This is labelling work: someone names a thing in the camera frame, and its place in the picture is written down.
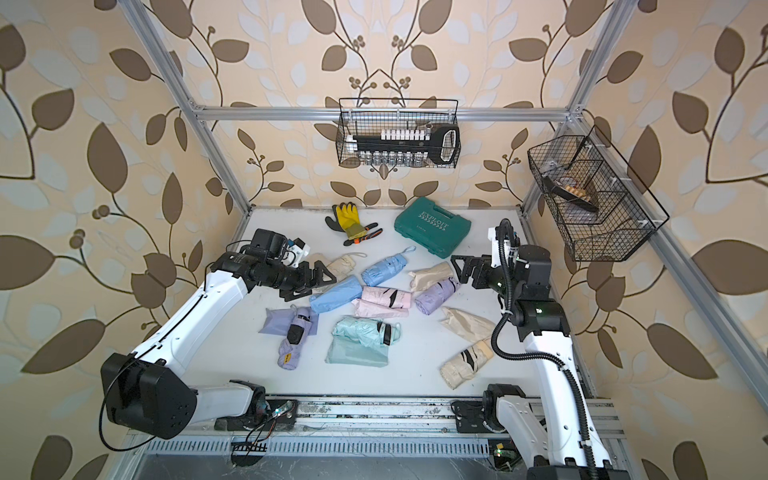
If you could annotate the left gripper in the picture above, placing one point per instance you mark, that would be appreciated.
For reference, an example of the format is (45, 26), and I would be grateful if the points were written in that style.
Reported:
(316, 274)

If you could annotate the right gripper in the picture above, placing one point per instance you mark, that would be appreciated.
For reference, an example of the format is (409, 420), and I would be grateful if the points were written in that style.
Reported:
(485, 268)

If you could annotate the purple umbrella sleeve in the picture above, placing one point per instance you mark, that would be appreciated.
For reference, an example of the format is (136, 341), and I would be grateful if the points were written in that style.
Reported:
(278, 321)

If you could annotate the purple umbrella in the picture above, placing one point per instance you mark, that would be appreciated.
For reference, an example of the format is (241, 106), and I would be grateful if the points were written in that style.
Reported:
(303, 325)

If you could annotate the mint green umbrella sleeve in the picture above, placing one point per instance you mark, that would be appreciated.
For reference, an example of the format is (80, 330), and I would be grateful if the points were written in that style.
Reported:
(344, 351)

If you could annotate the tan umbrella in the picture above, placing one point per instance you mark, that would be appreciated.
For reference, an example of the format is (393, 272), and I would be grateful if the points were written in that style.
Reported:
(465, 365)

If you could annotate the beige sleeved umbrella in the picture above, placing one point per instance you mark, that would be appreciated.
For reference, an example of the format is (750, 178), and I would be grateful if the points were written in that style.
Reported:
(312, 259)

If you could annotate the blue sleeved umbrella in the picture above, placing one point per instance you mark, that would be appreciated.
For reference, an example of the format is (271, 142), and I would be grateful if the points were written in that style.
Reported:
(339, 295)

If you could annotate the cream sleeved umbrella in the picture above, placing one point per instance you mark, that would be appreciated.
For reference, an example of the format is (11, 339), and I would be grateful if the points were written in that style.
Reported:
(423, 279)
(468, 326)

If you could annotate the pink sleeved umbrella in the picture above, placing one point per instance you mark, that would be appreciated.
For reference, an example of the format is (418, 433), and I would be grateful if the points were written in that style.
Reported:
(365, 309)

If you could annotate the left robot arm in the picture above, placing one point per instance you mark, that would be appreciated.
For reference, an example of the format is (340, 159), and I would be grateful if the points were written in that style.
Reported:
(145, 391)

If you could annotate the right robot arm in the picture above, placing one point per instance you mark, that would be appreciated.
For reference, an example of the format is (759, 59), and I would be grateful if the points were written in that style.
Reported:
(533, 327)

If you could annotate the green plastic tool case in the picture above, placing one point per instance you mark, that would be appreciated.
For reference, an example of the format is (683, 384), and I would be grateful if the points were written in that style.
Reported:
(436, 229)

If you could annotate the orange black pliers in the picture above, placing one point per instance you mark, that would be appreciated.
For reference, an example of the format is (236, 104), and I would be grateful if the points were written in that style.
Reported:
(369, 235)

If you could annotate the yellow black work glove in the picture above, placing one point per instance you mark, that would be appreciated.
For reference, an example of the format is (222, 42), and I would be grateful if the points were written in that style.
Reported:
(345, 219)

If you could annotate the tool in right basket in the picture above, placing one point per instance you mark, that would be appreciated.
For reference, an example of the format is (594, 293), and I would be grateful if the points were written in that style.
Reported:
(573, 195)

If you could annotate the black socket set holder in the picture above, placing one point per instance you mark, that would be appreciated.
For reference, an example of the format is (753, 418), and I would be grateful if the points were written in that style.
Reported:
(429, 145)

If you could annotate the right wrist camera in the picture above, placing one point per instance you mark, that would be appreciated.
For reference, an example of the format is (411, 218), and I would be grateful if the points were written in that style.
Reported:
(505, 248)

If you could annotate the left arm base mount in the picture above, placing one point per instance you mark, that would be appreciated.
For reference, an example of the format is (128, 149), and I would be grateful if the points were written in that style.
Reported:
(263, 413)

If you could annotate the right wire basket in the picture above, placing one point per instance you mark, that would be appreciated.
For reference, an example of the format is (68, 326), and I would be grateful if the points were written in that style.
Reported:
(629, 213)

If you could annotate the wire basket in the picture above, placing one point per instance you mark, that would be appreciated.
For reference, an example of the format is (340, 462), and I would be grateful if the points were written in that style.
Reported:
(629, 213)
(373, 114)

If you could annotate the aluminium front rail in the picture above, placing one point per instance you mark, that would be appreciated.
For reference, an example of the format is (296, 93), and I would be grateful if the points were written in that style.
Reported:
(349, 415)

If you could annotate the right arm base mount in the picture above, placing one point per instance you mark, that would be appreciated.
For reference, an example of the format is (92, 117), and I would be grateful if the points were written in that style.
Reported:
(470, 417)

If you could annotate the back wire basket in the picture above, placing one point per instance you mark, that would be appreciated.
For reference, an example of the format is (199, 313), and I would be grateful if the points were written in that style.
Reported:
(373, 114)

